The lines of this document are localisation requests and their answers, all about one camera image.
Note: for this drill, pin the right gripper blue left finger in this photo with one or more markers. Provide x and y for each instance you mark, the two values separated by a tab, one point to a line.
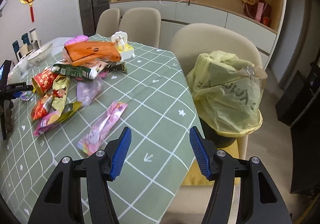
119	151

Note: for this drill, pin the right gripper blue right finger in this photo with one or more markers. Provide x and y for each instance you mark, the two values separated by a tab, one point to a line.
203	152

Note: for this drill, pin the pink long snack wrapper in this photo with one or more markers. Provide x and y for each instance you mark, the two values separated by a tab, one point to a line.
91	142

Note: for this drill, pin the red paper cup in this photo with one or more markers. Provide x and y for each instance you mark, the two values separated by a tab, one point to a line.
43	81

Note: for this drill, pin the red snack packet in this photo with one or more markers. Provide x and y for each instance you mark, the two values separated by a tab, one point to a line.
42	107

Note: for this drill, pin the gold yellow snack wrapper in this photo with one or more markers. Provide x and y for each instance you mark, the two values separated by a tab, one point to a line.
60	91

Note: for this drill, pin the pink yellow snack packet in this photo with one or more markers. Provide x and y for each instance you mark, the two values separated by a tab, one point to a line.
56	117

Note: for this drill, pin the green snack bag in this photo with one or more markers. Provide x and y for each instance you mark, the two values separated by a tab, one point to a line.
88	70

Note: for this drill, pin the purple translucent wrapper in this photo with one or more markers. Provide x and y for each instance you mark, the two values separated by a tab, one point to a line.
87	91

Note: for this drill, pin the orange plastic bag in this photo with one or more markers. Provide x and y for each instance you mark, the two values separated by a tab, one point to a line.
78	53

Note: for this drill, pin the black trash bin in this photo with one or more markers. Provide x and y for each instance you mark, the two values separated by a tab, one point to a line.
211	134

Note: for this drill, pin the yellow seat cushion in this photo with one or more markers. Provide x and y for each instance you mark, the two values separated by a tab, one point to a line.
194	176

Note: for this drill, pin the large white bowl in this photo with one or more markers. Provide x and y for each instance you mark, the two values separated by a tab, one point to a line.
40	55

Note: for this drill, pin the pink plastic box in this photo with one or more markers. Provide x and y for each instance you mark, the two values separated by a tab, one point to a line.
77	39

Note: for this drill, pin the white yellow toy container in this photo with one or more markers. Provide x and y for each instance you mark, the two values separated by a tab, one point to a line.
125	50

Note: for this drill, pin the beige chair near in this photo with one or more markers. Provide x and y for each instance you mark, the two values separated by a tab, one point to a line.
195	39

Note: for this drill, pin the beige chair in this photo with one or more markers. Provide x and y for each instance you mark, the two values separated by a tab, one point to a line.
108	22
142	25
195	39

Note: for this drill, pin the beige chair far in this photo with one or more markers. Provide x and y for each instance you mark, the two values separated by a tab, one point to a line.
108	22

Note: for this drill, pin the beige chair middle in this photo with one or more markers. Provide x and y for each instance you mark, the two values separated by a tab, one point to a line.
142	25

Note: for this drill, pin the red gift bag decoration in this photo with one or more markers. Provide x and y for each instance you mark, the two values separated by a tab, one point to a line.
258	10

